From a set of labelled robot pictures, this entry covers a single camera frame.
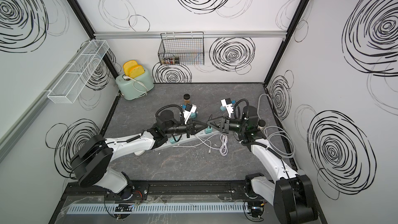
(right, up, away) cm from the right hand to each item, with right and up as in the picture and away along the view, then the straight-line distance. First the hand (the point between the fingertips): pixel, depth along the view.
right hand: (210, 124), depth 70 cm
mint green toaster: (-51, +18, +33) cm, 63 cm away
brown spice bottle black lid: (-14, +13, +31) cm, 36 cm away
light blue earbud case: (+11, +5, +33) cm, 35 cm away
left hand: (-2, -2, +1) cm, 3 cm away
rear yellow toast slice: (-53, +34, +31) cm, 70 cm away
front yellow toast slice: (-47, +30, +30) cm, 63 cm away
